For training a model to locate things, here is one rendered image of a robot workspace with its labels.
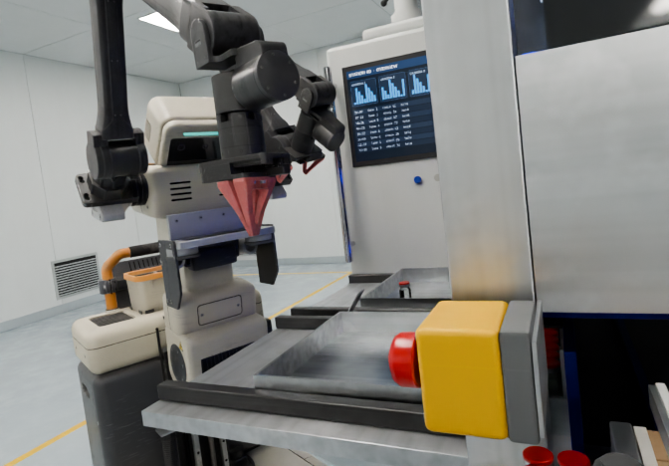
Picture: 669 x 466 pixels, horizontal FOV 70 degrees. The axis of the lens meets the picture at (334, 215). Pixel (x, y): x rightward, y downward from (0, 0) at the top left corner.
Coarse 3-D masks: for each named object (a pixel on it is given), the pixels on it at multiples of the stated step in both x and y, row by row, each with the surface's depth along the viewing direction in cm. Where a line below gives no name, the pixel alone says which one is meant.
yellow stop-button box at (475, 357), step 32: (448, 320) 32; (480, 320) 32; (512, 320) 31; (448, 352) 31; (480, 352) 30; (512, 352) 29; (448, 384) 31; (480, 384) 30; (512, 384) 29; (448, 416) 31; (480, 416) 30; (512, 416) 29
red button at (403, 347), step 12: (396, 336) 36; (408, 336) 35; (396, 348) 34; (408, 348) 34; (396, 360) 34; (408, 360) 34; (396, 372) 34; (408, 372) 34; (408, 384) 34; (420, 384) 35
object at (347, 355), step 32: (352, 320) 79; (384, 320) 77; (416, 320) 75; (288, 352) 64; (320, 352) 71; (352, 352) 70; (384, 352) 68; (256, 384) 57; (288, 384) 55; (320, 384) 53; (352, 384) 52; (384, 384) 50
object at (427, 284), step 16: (400, 272) 109; (416, 272) 109; (432, 272) 108; (448, 272) 106; (384, 288) 99; (416, 288) 104; (432, 288) 102; (448, 288) 101; (368, 304) 87; (384, 304) 86; (400, 304) 85; (416, 304) 83; (432, 304) 82
